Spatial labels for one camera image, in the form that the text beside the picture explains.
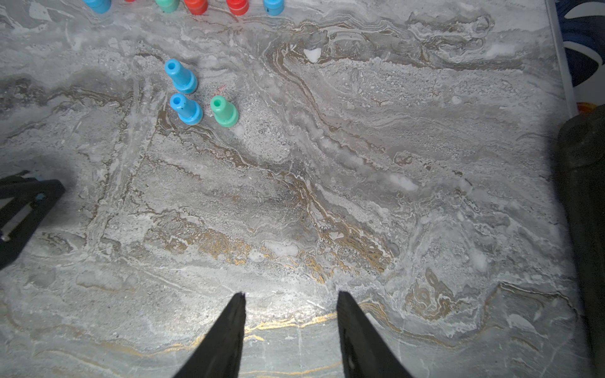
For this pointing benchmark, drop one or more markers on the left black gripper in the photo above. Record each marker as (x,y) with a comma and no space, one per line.
(25,202)

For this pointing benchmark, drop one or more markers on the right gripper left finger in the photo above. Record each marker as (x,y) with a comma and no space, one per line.
(220,352)

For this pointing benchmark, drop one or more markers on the black plastic tool case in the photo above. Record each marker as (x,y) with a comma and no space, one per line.
(580,178)

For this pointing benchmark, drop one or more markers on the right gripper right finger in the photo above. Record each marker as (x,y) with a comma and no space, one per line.
(364,352)

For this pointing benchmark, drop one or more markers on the green stamp body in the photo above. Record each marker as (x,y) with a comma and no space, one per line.
(225,113)
(168,6)

